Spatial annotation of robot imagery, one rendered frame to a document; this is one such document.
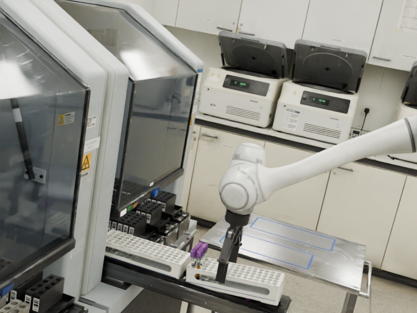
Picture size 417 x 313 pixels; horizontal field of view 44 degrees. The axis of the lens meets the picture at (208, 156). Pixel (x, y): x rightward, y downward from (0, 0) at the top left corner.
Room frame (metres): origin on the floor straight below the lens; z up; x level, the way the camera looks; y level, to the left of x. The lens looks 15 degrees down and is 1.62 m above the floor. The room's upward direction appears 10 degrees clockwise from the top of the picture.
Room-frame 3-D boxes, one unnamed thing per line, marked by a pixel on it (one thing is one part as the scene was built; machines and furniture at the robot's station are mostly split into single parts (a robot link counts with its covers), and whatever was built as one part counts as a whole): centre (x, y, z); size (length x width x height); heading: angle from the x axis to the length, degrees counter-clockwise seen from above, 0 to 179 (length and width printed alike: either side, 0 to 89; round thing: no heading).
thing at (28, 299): (1.22, 0.37, 0.85); 0.12 x 0.02 x 0.06; 164
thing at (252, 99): (4.17, -0.20, 1.22); 0.62 x 0.56 x 0.64; 163
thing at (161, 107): (1.88, 0.42, 1.28); 0.61 x 0.51 x 0.63; 165
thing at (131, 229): (1.75, 0.21, 0.85); 0.12 x 0.02 x 0.06; 166
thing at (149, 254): (1.58, 0.15, 0.83); 0.30 x 0.10 x 0.06; 75
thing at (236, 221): (1.50, -0.12, 1.03); 0.08 x 0.07 x 0.09; 165
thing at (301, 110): (4.02, -0.77, 1.24); 0.62 x 0.56 x 0.69; 166
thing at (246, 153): (1.49, -0.12, 1.21); 0.13 x 0.11 x 0.16; 171
